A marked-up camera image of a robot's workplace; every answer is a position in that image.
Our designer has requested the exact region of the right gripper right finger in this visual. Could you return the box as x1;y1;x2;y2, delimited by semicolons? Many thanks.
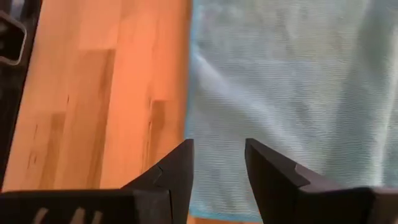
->
244;138;398;224

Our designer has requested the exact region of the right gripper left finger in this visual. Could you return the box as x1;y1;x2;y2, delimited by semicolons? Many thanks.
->
0;139;194;224

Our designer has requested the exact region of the teal microfiber towel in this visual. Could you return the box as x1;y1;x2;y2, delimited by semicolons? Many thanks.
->
185;0;398;223

